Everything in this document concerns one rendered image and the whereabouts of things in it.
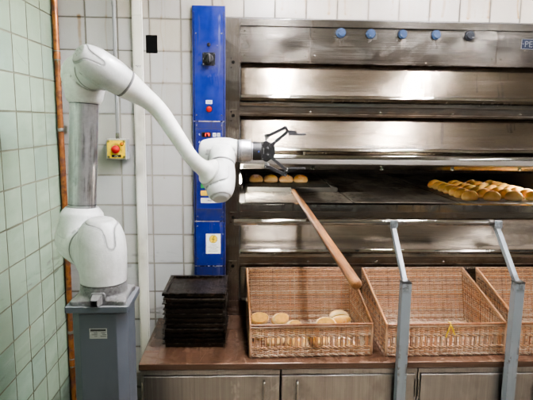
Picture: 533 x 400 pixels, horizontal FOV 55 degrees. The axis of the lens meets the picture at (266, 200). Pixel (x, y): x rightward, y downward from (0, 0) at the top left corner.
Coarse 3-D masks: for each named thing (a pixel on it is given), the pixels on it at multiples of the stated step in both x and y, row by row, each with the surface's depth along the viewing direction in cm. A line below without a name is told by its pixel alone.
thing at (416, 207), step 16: (240, 208) 264; (256, 208) 265; (272, 208) 265; (288, 208) 265; (320, 208) 266; (336, 208) 267; (352, 208) 267; (368, 208) 267; (384, 208) 268; (400, 208) 268; (416, 208) 268; (432, 208) 269; (448, 208) 269; (464, 208) 270; (480, 208) 270; (496, 208) 270; (512, 208) 271; (528, 208) 271
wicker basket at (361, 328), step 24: (264, 288) 265; (288, 288) 266; (312, 288) 267; (336, 288) 268; (264, 312) 263; (288, 312) 264; (312, 312) 265; (360, 312) 246; (264, 336) 223; (288, 336) 224; (312, 336) 224; (336, 336) 225; (360, 336) 226
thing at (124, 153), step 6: (114, 138) 255; (120, 138) 256; (108, 144) 249; (114, 144) 250; (126, 144) 250; (108, 150) 250; (120, 150) 250; (126, 150) 251; (108, 156) 250; (114, 156) 250; (120, 156) 250; (126, 156) 251
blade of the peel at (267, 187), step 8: (248, 184) 341; (256, 184) 341; (264, 184) 342; (272, 184) 342; (280, 184) 343; (288, 184) 343; (296, 184) 344; (304, 184) 344; (312, 184) 345; (320, 184) 345
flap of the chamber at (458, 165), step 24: (240, 168) 265; (264, 168) 265; (336, 168) 264; (360, 168) 264; (384, 168) 264; (408, 168) 263; (432, 168) 263; (456, 168) 263; (480, 168) 263; (504, 168) 262; (528, 168) 262
